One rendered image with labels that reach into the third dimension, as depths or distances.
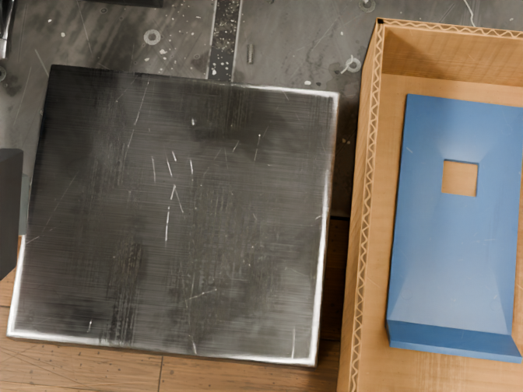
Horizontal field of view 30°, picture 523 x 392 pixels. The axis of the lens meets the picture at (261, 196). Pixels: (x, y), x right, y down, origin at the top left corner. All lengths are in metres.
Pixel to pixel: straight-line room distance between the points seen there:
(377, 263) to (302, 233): 0.05
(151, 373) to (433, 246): 0.17
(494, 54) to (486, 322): 0.15
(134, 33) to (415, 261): 0.22
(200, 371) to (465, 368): 0.15
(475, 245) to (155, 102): 0.20
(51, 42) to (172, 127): 0.10
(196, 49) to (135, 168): 0.09
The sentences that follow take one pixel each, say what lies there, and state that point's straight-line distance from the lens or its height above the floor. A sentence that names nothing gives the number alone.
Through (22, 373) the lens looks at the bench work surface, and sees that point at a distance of 0.57.
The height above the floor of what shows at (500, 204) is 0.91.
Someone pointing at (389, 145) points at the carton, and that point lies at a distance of 0.58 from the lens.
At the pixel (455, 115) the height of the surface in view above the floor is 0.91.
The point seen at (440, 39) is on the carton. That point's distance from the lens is 0.55.
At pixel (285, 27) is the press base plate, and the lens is 0.61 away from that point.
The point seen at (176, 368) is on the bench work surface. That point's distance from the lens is 0.55.
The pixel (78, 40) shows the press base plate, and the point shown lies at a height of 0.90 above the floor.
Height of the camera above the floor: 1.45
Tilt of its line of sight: 75 degrees down
